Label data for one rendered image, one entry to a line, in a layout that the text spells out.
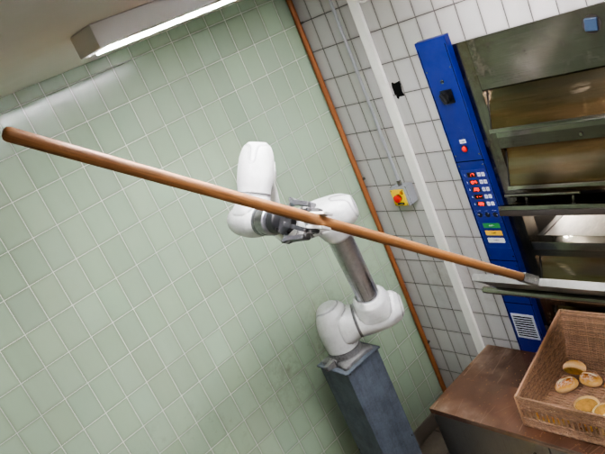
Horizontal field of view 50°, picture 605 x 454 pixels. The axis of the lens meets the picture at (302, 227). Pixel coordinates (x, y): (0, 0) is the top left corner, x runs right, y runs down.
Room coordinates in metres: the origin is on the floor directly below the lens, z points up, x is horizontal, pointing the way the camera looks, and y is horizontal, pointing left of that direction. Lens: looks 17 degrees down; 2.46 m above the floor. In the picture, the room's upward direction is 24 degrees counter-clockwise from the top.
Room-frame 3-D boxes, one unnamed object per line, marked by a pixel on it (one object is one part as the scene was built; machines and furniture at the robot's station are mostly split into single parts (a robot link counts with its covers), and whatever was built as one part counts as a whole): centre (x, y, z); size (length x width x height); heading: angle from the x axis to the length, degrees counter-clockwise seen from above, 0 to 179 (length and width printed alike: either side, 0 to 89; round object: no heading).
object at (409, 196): (3.03, -0.52, 1.46); 0.10 x 0.07 x 0.10; 34
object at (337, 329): (2.60, 0.04, 1.17); 0.18 x 0.16 x 0.22; 81
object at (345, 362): (2.60, 0.07, 1.03); 0.22 x 0.18 x 0.06; 122
